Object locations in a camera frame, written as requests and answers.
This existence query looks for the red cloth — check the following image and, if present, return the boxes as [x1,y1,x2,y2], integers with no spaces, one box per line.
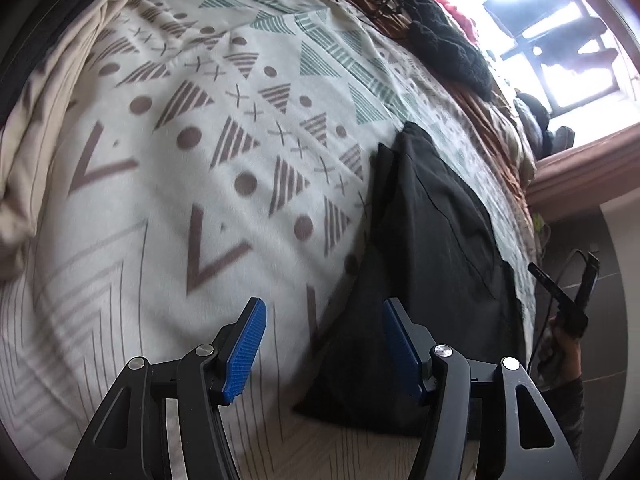
[435,0,481,41]

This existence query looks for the black cable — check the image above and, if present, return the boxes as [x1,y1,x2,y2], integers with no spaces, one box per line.
[532,249,591,376]

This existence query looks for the black garment with yellow print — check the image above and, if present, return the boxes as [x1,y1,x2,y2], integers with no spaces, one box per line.
[292,120,528,438]

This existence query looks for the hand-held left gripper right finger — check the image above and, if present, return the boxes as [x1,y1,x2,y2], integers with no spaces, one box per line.
[381,297,585,480]

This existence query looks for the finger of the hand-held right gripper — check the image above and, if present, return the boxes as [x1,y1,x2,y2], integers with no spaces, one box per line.
[575,252,601,321]
[528,262,568,318]

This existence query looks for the person's right forearm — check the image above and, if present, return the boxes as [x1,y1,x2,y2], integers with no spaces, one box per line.
[542,330,587,461]

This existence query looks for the bright window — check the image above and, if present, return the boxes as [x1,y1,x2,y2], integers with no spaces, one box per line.
[432,0,636,146]

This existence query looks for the dark bed headboard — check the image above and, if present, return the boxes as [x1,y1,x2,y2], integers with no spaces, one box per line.
[0,0,121,121]

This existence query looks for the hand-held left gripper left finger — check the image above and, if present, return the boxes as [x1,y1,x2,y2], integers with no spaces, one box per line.
[65,296,269,480]

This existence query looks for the white patterned bed blanket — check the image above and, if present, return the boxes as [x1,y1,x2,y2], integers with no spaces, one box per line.
[0,0,538,480]

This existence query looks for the grey cloth pile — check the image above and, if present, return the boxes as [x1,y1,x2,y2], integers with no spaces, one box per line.
[512,90,576,161]

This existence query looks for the beige pillow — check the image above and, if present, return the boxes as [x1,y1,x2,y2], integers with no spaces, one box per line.
[0,0,136,281]

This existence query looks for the brown and beige quilt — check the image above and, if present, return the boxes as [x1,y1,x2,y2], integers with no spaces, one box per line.
[320,0,538,196]

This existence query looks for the black knitted cloth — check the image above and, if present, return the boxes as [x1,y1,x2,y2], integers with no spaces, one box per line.
[395,0,496,101]

